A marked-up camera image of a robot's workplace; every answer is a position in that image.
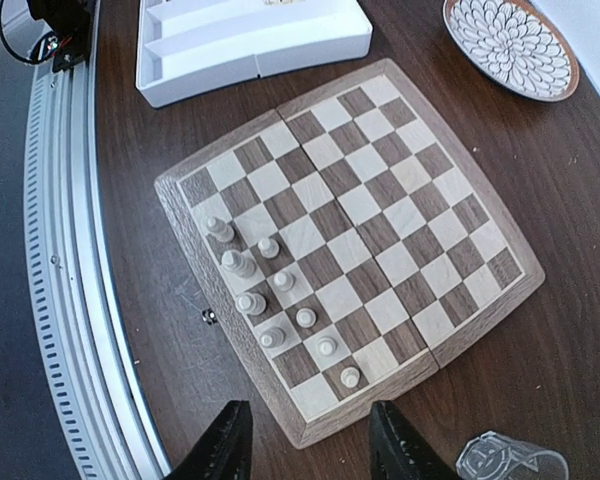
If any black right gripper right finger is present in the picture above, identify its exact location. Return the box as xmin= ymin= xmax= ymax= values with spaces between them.
xmin=369 ymin=400 xmax=460 ymax=480

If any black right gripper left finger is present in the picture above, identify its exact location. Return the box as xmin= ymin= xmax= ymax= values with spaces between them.
xmin=164 ymin=400 xmax=253 ymax=480

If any white chess bishop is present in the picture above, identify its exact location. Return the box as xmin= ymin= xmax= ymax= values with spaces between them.
xmin=205 ymin=216 xmax=235 ymax=244
xmin=258 ymin=327 xmax=286 ymax=350

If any white chess pawn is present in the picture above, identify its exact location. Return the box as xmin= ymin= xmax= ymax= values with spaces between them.
xmin=316 ymin=336 xmax=338 ymax=357
xmin=257 ymin=237 xmax=280 ymax=259
xmin=273 ymin=271 xmax=295 ymax=292
xmin=340 ymin=366 xmax=361 ymax=389
xmin=295 ymin=308 xmax=317 ymax=329

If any white chess king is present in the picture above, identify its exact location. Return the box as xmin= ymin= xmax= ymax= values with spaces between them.
xmin=221 ymin=249 xmax=257 ymax=285

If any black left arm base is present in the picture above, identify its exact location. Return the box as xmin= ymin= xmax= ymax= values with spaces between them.
xmin=0 ymin=0 xmax=96 ymax=73

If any wooden chess board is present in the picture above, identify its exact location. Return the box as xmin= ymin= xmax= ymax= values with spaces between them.
xmin=155 ymin=59 xmax=545 ymax=449

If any clear drinking glass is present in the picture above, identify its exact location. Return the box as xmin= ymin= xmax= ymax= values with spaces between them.
xmin=455 ymin=431 xmax=570 ymax=480

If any white compartment tray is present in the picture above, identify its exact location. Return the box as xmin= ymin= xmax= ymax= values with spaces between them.
xmin=135 ymin=0 xmax=373 ymax=108

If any floral patterned ceramic plate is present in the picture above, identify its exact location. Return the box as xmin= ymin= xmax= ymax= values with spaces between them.
xmin=443 ymin=0 xmax=580 ymax=102

